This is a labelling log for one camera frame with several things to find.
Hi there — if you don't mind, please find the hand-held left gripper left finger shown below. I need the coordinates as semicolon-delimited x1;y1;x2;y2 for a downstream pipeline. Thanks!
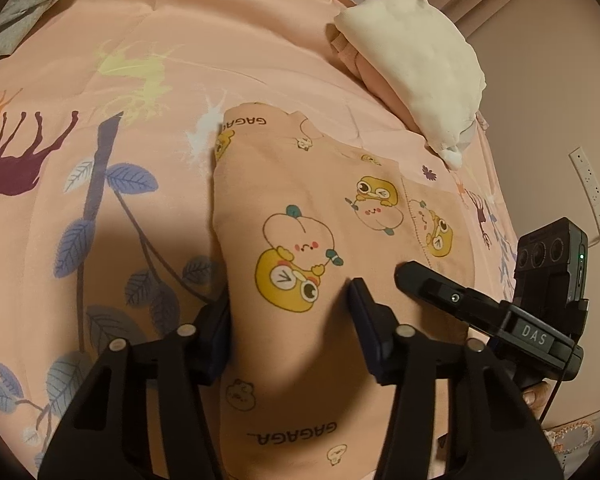
37;287;232;480

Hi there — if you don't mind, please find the person's right hand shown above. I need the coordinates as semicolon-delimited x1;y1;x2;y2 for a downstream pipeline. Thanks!
522;381;557;409

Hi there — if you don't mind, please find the pink printed bed sheet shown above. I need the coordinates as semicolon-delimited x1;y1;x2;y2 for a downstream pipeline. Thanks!
0;0;520;480

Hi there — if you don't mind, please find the pink cartoon print pajama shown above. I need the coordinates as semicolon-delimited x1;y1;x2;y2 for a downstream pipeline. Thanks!
211;102;482;480

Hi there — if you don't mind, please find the grey patterned cloth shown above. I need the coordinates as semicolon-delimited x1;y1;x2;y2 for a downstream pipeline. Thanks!
541;405;600;467

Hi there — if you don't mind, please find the black cable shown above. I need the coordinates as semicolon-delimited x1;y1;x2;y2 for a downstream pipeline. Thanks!
539;300;591;423

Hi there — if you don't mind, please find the folded white garment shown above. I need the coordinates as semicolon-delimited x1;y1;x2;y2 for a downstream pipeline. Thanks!
333;0;486;171

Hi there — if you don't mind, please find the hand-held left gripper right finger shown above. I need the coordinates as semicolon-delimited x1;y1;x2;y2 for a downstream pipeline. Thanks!
347;277;565;480

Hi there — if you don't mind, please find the white power strip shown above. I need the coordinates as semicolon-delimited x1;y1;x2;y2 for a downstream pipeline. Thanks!
569;147;600;247

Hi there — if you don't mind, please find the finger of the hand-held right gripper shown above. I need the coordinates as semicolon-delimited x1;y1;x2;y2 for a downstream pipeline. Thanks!
394;260;512;337

